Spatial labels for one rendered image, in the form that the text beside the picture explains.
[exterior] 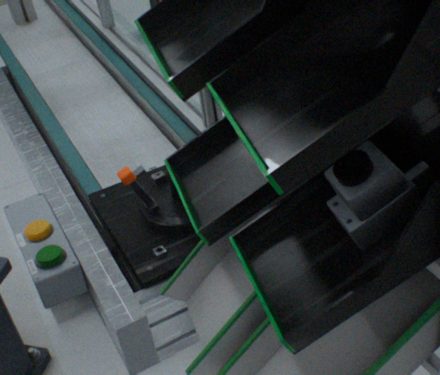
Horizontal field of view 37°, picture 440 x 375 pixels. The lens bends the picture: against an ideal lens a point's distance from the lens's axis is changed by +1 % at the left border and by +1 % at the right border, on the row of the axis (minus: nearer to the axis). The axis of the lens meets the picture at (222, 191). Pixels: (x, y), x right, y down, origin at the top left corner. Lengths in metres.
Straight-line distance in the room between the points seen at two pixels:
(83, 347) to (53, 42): 0.98
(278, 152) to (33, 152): 0.87
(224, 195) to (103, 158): 0.64
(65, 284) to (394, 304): 0.53
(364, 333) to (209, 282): 0.24
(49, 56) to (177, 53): 1.15
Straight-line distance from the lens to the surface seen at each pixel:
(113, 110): 1.42
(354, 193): 0.51
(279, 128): 0.46
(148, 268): 0.93
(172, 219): 0.97
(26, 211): 1.12
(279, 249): 0.59
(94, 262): 0.99
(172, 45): 0.60
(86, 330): 1.03
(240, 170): 0.66
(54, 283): 1.00
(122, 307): 0.92
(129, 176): 0.94
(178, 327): 0.93
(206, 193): 0.67
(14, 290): 1.14
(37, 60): 1.71
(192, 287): 0.83
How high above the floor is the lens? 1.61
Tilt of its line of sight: 38 degrees down
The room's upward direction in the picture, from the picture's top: 8 degrees counter-clockwise
